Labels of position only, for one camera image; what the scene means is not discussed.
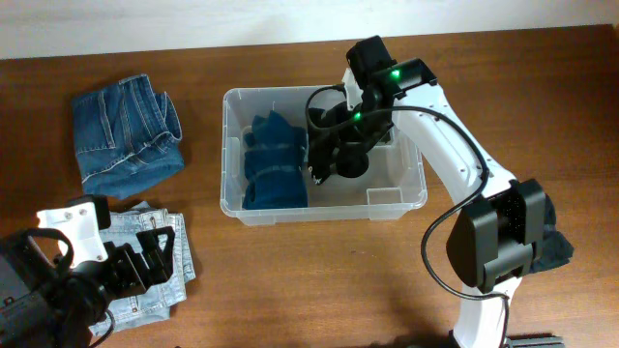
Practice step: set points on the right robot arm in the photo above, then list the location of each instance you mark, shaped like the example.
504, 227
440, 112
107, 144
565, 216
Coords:
504, 229

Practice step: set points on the black garment with print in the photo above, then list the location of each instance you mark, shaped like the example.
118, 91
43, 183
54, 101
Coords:
321, 144

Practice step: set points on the dark green folded garment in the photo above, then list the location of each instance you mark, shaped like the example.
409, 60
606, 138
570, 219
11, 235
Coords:
557, 251

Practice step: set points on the light blue folded jeans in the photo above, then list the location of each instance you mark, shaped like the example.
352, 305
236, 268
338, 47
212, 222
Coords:
154, 305

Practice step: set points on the teal shirt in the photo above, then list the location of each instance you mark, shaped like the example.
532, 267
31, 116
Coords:
273, 164

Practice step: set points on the clear plastic storage bin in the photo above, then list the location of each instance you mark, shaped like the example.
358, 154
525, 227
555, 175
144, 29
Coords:
394, 184

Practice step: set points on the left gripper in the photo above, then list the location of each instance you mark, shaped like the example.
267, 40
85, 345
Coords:
160, 260

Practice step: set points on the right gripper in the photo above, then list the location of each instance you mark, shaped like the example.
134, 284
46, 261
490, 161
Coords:
347, 139

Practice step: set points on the dark blue jeans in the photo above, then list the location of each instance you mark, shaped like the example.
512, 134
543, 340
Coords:
126, 138

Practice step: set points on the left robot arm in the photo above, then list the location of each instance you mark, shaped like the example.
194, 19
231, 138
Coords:
47, 303

